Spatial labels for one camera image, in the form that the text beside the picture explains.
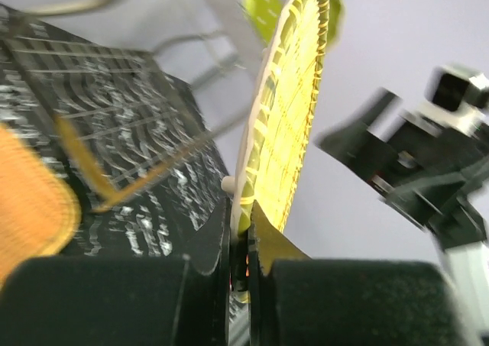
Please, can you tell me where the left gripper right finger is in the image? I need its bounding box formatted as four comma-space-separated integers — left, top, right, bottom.
248, 204, 478, 345

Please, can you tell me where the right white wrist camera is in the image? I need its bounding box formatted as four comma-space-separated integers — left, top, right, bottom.
403, 63, 488, 137

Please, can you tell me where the green scalloped plate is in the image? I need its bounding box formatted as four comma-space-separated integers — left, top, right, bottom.
230, 0, 341, 303
241, 0, 344, 54

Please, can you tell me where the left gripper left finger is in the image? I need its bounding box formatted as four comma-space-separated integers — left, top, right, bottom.
1, 199, 231, 345

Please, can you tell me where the steel wire dish rack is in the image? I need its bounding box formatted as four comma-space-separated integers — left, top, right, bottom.
1, 0, 250, 212

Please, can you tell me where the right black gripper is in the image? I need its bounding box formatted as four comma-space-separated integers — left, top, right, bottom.
315, 88, 488, 247

